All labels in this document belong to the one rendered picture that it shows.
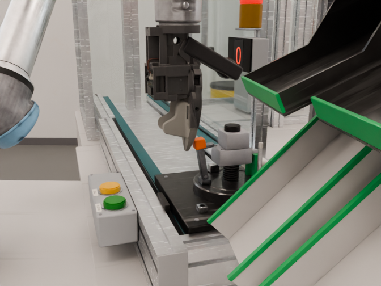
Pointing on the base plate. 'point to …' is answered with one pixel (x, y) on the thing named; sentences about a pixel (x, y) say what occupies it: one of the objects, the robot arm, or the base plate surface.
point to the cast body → (232, 146)
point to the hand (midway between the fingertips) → (190, 143)
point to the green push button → (114, 202)
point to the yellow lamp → (250, 15)
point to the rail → (147, 214)
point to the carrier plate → (185, 201)
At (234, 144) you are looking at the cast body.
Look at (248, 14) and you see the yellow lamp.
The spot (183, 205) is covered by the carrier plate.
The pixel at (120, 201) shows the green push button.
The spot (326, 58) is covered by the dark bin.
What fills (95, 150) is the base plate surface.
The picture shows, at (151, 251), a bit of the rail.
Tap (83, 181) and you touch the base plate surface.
